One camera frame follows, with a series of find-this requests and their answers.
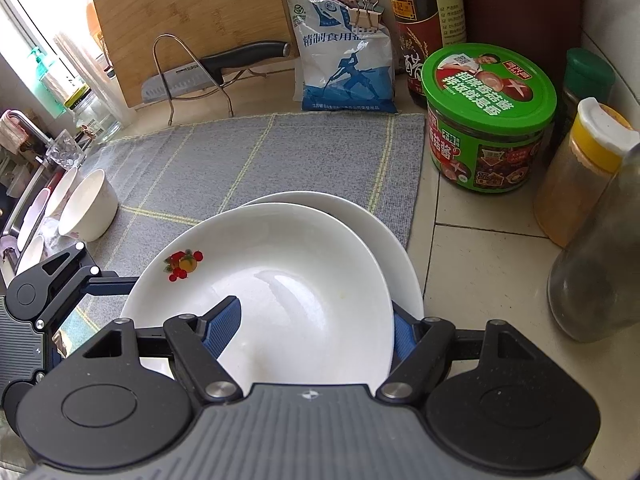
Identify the pink cloth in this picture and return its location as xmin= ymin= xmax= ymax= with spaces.
xmin=0 ymin=110 xmax=36 ymax=151

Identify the green dish soap bottle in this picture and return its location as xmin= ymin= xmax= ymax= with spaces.
xmin=27 ymin=46 xmax=63 ymax=106

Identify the short plastic wrap roll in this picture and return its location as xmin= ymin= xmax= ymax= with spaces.
xmin=52 ymin=35 xmax=96 ymax=106

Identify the steel faucet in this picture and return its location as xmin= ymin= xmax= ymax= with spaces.
xmin=0 ymin=110 xmax=53 ymax=153

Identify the white plate fruit print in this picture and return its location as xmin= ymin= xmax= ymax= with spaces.
xmin=120 ymin=202 xmax=396 ymax=393
xmin=239 ymin=191 xmax=426 ymax=321

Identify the white blue salt bag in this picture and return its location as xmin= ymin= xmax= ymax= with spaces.
xmin=285 ymin=0 xmax=399 ymax=115

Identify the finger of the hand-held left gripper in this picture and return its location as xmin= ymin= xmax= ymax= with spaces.
xmin=15 ymin=241 xmax=140 ymax=332

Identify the dark wooden knife block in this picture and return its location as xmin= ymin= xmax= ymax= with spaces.
xmin=462 ymin=0 xmax=583 ymax=106

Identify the bamboo cutting board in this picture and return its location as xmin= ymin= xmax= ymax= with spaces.
xmin=92 ymin=0 xmax=301 ymax=108

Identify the steel kitchen knife black handle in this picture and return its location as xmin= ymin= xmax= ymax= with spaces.
xmin=141 ymin=41 xmax=292 ymax=103

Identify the tall plastic wrap roll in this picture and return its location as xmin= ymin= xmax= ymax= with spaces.
xmin=75 ymin=30 xmax=137 ymax=128

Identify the dark vinegar bottle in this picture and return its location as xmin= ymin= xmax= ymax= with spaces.
xmin=385 ymin=0 xmax=468 ymax=108

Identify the window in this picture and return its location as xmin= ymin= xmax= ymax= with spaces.
xmin=0 ymin=0 xmax=98 ymax=91

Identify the grey checked dish mat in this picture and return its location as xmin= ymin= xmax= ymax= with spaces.
xmin=47 ymin=112 xmax=427 ymax=361

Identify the orange cooking wine jug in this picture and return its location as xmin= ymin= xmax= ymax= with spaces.
xmin=86 ymin=0 xmax=108 ymax=56

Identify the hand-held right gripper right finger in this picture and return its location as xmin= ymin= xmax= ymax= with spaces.
xmin=376 ymin=302 xmax=545 ymax=405

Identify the metal wire rack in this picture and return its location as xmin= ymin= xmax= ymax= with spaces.
xmin=152 ymin=34 xmax=236 ymax=126

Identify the yellow lid spice jar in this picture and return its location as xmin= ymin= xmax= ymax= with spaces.
xmin=534 ymin=97 xmax=636 ymax=248

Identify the glass bottle red cap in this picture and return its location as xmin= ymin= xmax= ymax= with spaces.
xmin=547 ymin=142 xmax=640 ymax=343

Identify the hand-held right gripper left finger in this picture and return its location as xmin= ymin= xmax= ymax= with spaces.
xmin=82 ymin=296 xmax=243 ymax=406

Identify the green cap spice jar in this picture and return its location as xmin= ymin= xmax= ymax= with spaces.
xmin=557 ymin=47 xmax=617 ymax=161

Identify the green lid sauce jar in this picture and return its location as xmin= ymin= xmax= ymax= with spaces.
xmin=421 ymin=42 xmax=557 ymax=192

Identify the clear glass mug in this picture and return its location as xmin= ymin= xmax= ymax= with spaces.
xmin=46 ymin=130 xmax=86 ymax=168

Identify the white bowl floral print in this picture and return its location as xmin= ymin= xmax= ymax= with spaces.
xmin=57 ymin=169 xmax=119 ymax=242
xmin=15 ymin=234 xmax=47 ymax=277
xmin=42 ymin=166 xmax=81 ymax=218

